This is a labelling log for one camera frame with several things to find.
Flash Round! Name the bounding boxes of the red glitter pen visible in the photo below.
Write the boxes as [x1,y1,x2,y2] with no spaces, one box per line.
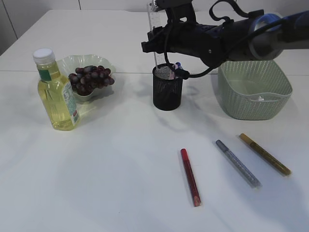
[181,148,201,207]

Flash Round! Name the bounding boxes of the gold glitter pen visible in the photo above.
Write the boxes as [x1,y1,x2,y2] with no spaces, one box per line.
[239,133,292,176]

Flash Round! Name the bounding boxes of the silver glitter pen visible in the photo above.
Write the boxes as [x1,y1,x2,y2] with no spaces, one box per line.
[215,140,262,189]

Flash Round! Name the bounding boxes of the purple artificial grape bunch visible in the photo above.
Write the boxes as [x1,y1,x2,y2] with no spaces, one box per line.
[68,65,115,96]

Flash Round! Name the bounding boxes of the pink scissors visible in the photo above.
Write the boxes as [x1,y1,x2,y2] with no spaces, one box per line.
[169,70,176,80]

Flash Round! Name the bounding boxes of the green plastic woven basket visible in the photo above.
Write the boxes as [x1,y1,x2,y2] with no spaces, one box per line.
[218,60,293,120]

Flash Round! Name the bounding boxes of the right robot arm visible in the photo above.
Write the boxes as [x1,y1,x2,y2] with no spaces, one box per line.
[141,11,309,67]

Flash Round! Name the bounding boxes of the clear plastic ruler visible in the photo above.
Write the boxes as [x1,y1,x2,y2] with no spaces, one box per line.
[146,2,165,71]

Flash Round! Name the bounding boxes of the black mesh pen holder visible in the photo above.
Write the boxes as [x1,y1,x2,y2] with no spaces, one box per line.
[153,63,183,111]

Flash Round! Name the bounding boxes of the pale green wavy plate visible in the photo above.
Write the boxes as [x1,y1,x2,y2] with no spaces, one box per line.
[56,54,116,102]

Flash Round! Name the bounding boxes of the yellow tea plastic bottle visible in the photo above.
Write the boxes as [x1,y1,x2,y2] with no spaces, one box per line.
[33,48,80,131]

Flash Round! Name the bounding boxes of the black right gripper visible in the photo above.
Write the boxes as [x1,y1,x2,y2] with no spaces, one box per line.
[141,20,263,67]

